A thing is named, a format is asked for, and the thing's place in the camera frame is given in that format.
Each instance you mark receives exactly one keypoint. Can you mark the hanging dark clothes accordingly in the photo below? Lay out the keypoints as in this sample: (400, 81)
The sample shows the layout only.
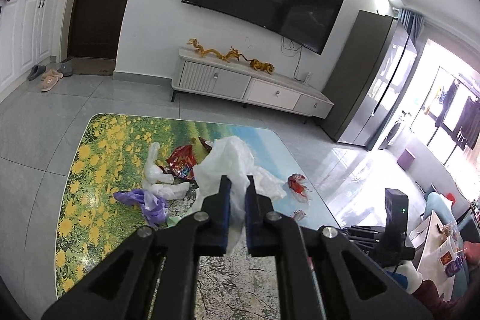
(465, 131)

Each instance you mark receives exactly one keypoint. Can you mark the white coffee table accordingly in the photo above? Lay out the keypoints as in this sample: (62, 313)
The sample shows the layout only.
(426, 238)

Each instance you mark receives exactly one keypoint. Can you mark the purple cup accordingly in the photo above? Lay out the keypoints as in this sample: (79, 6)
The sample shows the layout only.
(454, 266)

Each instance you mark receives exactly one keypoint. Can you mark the washing machine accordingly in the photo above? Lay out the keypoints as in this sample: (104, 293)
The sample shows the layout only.
(393, 131)

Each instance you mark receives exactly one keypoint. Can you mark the purple plastic bag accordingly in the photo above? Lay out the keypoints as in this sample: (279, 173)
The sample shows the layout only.
(154, 208)

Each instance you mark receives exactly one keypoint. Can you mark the grey refrigerator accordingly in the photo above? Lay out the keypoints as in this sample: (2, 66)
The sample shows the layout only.
(368, 78)

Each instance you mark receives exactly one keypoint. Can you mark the red white fries box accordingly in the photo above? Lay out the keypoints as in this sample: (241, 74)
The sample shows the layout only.
(446, 252)

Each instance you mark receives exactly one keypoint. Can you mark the white TV cabinet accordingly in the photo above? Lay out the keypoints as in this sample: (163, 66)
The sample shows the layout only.
(236, 81)

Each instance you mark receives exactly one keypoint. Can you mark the white plastic bag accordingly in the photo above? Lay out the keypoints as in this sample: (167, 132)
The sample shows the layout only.
(232, 157)

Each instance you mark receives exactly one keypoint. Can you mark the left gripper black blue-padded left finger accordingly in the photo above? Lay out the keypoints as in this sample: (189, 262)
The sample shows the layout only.
(152, 274)

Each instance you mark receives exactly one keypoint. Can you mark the teal sofa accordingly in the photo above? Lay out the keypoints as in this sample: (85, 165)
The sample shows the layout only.
(468, 231)

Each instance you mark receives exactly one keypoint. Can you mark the golden dragon ornament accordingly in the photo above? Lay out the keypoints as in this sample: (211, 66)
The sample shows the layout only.
(234, 53)

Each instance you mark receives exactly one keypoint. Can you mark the beige slipper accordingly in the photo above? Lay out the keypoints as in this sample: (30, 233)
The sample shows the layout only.
(49, 79)

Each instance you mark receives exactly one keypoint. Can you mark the small red wrapper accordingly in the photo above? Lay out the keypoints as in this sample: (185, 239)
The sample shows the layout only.
(297, 183)

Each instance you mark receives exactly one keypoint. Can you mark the purple stool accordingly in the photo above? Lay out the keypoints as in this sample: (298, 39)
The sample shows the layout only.
(406, 160)

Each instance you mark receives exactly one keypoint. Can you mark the grey slipper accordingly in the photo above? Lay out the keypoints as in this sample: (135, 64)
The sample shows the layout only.
(36, 71)

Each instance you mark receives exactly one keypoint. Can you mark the red snack wrapper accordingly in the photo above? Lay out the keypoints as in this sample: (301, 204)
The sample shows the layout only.
(182, 160)

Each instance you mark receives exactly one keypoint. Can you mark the white crumpled bag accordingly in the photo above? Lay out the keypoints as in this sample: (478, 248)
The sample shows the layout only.
(159, 183)

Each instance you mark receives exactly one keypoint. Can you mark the white shoe cabinet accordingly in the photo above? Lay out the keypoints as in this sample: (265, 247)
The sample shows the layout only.
(27, 34)

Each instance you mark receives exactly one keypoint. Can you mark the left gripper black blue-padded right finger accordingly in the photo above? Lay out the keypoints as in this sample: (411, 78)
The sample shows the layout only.
(321, 274)

